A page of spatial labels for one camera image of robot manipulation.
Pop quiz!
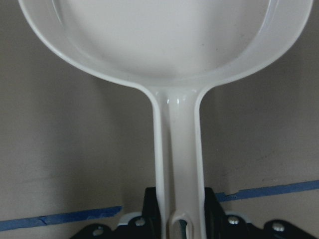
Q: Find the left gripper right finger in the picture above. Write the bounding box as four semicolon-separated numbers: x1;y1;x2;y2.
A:
204;187;225;239

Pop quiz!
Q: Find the beige plastic dustpan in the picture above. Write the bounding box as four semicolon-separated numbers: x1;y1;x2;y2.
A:
19;0;313;239

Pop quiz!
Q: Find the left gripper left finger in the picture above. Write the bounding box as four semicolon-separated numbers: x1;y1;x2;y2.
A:
142;187;161;239

